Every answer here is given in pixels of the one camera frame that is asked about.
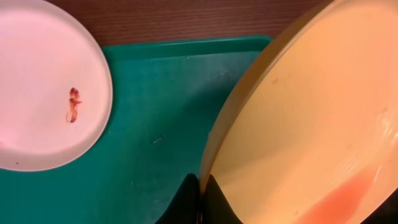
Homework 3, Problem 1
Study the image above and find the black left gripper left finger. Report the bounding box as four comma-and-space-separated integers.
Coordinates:
155, 173, 199, 224

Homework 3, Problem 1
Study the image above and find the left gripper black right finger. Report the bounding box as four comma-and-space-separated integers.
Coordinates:
203, 175, 243, 224

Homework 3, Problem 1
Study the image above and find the yellow plate with stain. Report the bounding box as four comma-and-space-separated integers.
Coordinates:
199, 0, 397, 223

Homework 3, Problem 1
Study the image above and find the white plate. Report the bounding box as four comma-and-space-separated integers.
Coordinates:
1, 0, 113, 172

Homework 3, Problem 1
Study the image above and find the blue plastic tray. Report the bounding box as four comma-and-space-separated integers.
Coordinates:
1, 36, 271, 224

